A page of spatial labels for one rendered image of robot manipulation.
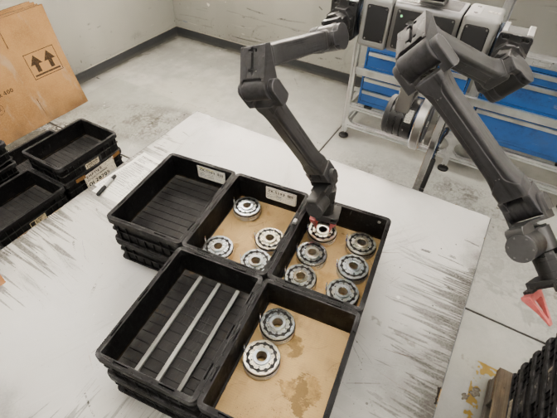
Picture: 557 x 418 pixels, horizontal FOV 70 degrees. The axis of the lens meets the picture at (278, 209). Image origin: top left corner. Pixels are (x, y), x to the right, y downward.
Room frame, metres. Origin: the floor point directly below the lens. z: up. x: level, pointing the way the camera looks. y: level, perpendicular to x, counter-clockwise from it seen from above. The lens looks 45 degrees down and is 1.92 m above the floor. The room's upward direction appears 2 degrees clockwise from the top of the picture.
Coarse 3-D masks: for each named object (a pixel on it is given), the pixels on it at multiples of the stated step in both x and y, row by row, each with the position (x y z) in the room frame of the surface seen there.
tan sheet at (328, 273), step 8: (344, 232) 0.99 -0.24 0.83; (352, 232) 0.99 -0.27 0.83; (304, 240) 0.94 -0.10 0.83; (336, 240) 0.95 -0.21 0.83; (344, 240) 0.95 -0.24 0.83; (376, 240) 0.95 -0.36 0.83; (328, 248) 0.91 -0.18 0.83; (336, 248) 0.91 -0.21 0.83; (344, 248) 0.91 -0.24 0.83; (376, 248) 0.92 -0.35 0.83; (328, 256) 0.87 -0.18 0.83; (336, 256) 0.87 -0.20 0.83; (296, 264) 0.83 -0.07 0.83; (328, 264) 0.84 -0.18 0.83; (368, 264) 0.84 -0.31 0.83; (320, 272) 0.80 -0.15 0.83; (328, 272) 0.80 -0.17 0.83; (336, 272) 0.81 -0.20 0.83; (320, 280) 0.77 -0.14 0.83; (328, 280) 0.77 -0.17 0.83; (320, 288) 0.74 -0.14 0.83; (360, 288) 0.75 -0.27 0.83; (360, 296) 0.71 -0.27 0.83
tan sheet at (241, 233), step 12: (264, 204) 1.12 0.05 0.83; (228, 216) 1.05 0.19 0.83; (264, 216) 1.05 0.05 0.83; (276, 216) 1.05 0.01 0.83; (288, 216) 1.06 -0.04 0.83; (228, 228) 0.99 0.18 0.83; (240, 228) 0.99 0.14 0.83; (252, 228) 0.99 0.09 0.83; (276, 228) 1.00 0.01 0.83; (240, 240) 0.93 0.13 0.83; (252, 240) 0.94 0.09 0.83; (240, 252) 0.88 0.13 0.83
